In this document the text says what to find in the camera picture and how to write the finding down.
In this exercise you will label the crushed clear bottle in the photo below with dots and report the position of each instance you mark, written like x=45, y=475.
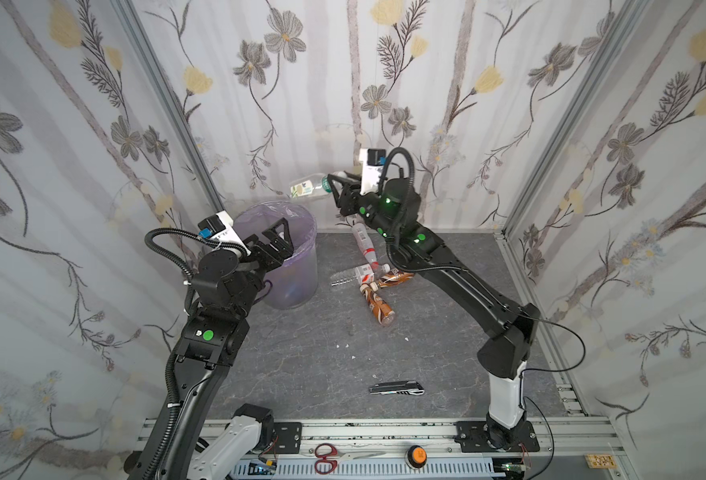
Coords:
x=310, y=187

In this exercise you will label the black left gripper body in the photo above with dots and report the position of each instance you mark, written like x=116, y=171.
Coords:
x=266, y=249

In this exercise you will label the brown coffee bottle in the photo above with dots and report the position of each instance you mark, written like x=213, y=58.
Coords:
x=380, y=309

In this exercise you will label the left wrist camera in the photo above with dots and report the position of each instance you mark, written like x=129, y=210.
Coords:
x=217, y=231

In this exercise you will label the brown tea bottle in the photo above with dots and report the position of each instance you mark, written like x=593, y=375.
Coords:
x=393, y=278

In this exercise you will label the small green circuit board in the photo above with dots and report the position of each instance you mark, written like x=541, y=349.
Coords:
x=262, y=468

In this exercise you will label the purple lined trash bin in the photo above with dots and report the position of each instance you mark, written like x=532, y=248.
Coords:
x=296, y=281

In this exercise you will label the red handled scissors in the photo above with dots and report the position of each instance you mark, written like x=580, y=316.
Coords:
x=328, y=457

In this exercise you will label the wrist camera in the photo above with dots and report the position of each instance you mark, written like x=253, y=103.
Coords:
x=217, y=231
x=372, y=162

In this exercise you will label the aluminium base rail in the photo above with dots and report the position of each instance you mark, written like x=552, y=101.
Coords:
x=540, y=448

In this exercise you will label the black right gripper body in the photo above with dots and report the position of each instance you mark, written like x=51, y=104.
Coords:
x=349, y=196

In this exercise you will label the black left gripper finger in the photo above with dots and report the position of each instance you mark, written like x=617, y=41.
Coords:
x=279, y=236
x=260, y=238

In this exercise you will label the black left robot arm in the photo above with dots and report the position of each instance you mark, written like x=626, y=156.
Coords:
x=220, y=295

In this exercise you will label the yellow label tag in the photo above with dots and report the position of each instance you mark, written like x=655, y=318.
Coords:
x=601, y=461

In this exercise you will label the white red label bottle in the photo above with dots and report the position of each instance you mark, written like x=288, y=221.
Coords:
x=365, y=244

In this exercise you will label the orange black knob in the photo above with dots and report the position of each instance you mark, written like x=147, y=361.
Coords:
x=416, y=457

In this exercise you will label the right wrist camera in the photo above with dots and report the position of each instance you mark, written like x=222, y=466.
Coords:
x=372, y=162

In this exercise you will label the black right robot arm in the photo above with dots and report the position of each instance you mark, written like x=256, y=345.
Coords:
x=385, y=198

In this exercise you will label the clear water bottle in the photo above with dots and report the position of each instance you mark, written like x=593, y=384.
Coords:
x=362, y=274

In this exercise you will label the black utility knife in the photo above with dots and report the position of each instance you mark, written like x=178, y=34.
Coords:
x=402, y=387

